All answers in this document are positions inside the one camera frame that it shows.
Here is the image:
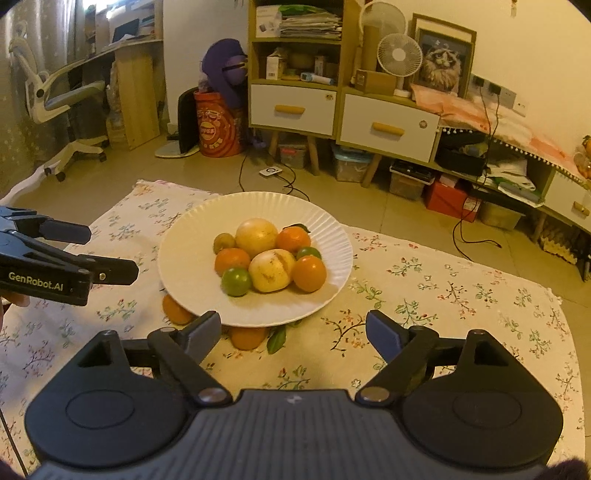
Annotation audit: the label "small clear storage bin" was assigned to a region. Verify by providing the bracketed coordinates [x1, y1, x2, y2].
[278, 143, 309, 169]

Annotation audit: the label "yellow egg tray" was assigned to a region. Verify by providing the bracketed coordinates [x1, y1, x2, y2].
[540, 231, 583, 265]

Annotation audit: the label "clear bin blue lid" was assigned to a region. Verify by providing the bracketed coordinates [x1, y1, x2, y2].
[332, 147, 372, 183]

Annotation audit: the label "wooden drawer cabinet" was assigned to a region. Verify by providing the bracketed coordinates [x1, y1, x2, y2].
[337, 0, 441, 188]

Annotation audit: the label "pink tasselled cover cloth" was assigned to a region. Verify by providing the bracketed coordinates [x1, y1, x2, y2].
[411, 84, 585, 181]

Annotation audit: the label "wooden desk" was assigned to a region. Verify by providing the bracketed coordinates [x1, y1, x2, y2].
[53, 37, 164, 151]

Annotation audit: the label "large smooth yellow round fruit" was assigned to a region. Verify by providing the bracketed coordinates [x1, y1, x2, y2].
[235, 218, 280, 258]

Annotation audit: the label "orange with green leaf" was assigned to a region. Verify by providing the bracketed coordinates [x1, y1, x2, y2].
[276, 224, 312, 254]
[229, 326, 288, 355]

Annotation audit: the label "black power cable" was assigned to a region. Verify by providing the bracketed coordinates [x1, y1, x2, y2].
[452, 88, 502, 259]

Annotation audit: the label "white box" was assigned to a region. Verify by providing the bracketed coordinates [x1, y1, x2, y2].
[255, 6, 282, 37]

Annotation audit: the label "dark laptop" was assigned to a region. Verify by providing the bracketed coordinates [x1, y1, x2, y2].
[111, 18, 141, 44]

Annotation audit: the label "low wooden cabinet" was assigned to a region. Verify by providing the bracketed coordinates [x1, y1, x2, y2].
[436, 124, 591, 245]

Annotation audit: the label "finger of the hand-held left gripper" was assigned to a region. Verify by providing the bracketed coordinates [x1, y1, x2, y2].
[0, 233, 140, 286]
[0, 205, 92, 246]

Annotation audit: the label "yellow round fruit brown scar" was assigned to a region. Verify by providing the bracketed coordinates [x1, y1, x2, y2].
[248, 249, 297, 294]

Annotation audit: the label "black bag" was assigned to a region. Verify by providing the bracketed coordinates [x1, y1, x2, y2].
[435, 138, 489, 177]

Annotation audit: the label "cardboard tube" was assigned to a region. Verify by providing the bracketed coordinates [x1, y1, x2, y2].
[361, 24, 379, 72]

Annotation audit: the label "red box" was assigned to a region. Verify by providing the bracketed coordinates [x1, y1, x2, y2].
[424, 178, 481, 223]

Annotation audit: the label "large white drawer wooden handle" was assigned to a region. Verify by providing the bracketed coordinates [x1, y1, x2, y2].
[341, 93, 440, 162]
[250, 84, 337, 137]

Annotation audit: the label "white carton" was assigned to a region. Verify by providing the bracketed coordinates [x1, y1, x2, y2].
[265, 52, 289, 80]

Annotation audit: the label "stack of papers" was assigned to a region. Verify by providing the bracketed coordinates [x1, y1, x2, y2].
[278, 11, 343, 40]

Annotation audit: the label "purple plush toy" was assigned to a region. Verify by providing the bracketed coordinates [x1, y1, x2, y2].
[199, 39, 269, 149]

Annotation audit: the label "black floor cable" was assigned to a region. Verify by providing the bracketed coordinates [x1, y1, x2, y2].
[238, 152, 311, 201]

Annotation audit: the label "red patterned bag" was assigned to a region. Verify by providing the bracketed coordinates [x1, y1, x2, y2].
[194, 90, 243, 158]

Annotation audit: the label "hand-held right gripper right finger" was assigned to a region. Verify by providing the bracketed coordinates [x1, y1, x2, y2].
[355, 309, 520, 406]

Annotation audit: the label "patterned curtain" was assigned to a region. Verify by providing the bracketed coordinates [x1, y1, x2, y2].
[0, 0, 88, 195]

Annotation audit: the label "large white fan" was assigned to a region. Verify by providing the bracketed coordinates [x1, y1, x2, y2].
[359, 1, 407, 35]

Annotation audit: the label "white flat base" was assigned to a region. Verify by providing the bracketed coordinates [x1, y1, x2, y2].
[154, 141, 199, 159]

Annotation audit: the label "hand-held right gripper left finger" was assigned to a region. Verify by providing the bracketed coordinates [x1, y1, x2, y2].
[69, 310, 233, 408]

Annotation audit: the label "tall wooden shelf cabinet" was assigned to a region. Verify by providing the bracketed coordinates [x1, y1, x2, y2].
[248, 0, 346, 176]

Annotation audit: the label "clear bin dark lid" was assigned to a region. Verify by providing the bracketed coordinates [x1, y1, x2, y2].
[389, 161, 435, 200]

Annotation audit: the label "framed cat picture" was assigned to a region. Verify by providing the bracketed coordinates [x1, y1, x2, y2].
[404, 13, 477, 99]

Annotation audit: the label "white papers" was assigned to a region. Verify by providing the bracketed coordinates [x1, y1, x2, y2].
[485, 154, 529, 185]

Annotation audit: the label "floral tablecloth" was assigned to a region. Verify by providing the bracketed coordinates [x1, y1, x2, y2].
[0, 179, 585, 467]

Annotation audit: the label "cardboard box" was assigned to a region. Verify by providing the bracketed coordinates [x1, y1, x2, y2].
[355, 69, 398, 96]

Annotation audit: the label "person's left hand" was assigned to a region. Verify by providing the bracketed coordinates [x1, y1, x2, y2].
[0, 292, 31, 326]

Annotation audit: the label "black board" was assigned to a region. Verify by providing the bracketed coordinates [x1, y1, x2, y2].
[178, 88, 201, 155]

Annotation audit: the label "small white desk fan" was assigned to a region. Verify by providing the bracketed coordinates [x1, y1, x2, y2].
[377, 33, 424, 97]

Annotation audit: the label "small white drawer wooden handle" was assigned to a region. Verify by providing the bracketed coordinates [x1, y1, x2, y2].
[545, 174, 591, 220]

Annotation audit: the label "white office chair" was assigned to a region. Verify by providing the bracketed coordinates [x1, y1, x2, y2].
[8, 37, 112, 182]

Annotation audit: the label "white paper plate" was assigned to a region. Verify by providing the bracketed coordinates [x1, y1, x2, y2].
[157, 191, 355, 328]

